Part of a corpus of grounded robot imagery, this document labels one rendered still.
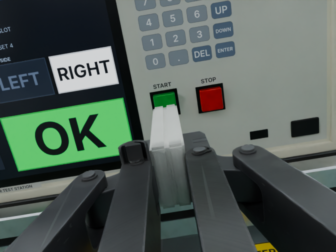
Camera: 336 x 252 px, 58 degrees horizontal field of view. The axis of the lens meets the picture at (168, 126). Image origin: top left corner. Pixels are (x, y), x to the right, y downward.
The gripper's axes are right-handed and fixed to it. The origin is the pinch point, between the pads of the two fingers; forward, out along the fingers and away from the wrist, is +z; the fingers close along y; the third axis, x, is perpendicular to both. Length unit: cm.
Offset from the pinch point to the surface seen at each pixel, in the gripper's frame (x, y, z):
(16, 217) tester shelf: -6.7, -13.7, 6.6
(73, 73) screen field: 3.8, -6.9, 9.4
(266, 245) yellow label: -11.6, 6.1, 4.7
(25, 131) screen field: -0.3, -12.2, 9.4
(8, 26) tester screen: 8.1, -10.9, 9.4
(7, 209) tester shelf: -6.6, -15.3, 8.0
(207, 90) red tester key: 0.8, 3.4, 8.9
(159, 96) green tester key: 0.9, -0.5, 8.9
